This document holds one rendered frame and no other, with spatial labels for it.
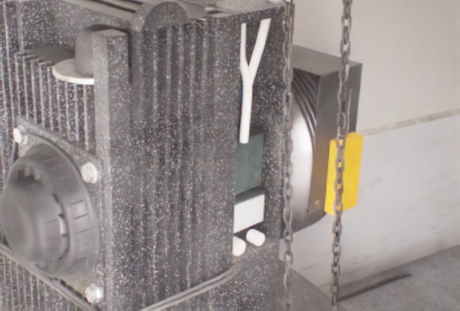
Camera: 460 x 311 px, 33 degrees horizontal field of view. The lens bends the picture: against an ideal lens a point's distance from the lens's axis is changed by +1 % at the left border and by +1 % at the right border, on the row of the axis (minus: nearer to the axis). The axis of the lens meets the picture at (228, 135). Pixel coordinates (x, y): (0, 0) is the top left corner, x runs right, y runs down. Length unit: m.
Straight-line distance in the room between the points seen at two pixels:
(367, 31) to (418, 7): 0.29
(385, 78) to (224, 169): 2.02
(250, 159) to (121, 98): 0.41
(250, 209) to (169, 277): 0.23
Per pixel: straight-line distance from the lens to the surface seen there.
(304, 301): 2.29
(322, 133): 1.53
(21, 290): 1.73
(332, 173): 1.58
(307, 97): 1.60
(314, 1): 3.05
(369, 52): 3.31
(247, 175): 1.58
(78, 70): 1.31
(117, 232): 1.34
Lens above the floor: 1.91
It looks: 21 degrees down
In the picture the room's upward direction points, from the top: 2 degrees clockwise
